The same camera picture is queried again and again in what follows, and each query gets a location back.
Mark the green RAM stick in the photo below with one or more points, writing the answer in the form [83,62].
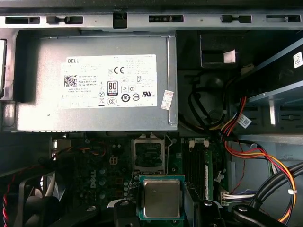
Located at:
[208,170]

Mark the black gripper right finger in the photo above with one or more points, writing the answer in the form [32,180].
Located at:
[209,215]

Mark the grey power supply unit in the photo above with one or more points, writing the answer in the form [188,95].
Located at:
[94,118]

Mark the black PC case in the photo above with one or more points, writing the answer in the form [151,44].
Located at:
[99,22]

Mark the green motherboard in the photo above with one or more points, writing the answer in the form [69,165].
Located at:
[118,151]

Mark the grey metal drive cage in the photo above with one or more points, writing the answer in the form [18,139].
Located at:
[265,118]

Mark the CPU with silver top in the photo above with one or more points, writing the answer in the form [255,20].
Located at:
[161,198]

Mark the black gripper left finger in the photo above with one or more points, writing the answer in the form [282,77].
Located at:
[125,215]

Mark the black case fan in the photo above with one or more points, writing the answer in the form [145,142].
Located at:
[30,203]

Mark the black RAM slot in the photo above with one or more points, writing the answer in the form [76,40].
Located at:
[200,170]
[187,165]
[193,170]

